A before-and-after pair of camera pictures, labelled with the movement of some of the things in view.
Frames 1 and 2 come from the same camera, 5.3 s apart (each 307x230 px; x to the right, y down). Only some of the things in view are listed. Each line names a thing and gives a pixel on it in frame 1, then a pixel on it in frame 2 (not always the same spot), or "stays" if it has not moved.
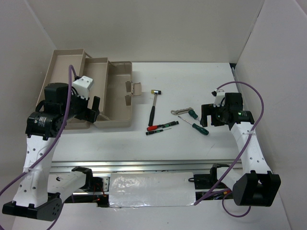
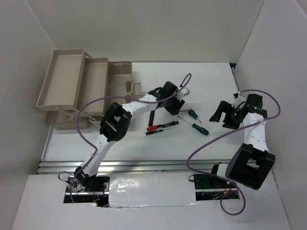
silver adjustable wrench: (181, 111) stays
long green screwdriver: (196, 127) stays
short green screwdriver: (193, 114) stays
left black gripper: (88, 113) → (174, 110)
